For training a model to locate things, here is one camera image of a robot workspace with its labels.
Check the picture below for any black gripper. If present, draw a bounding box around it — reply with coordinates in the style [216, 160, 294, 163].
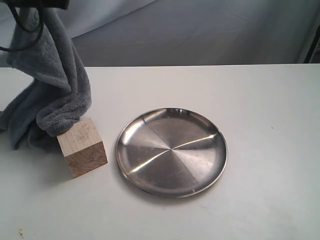
[6, 0, 69, 10]

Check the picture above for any grey fluffy towel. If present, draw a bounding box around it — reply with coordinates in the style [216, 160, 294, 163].
[0, 8, 92, 149]

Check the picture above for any light wooden cube block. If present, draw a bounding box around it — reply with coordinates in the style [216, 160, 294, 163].
[57, 118, 108, 178]

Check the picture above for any grey backdrop cloth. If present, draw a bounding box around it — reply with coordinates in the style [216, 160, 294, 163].
[0, 0, 320, 68]

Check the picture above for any round stainless steel plate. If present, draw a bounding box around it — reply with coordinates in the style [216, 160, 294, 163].
[115, 108, 228, 198]

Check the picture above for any black cable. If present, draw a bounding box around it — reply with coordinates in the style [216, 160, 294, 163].
[0, 0, 55, 53]

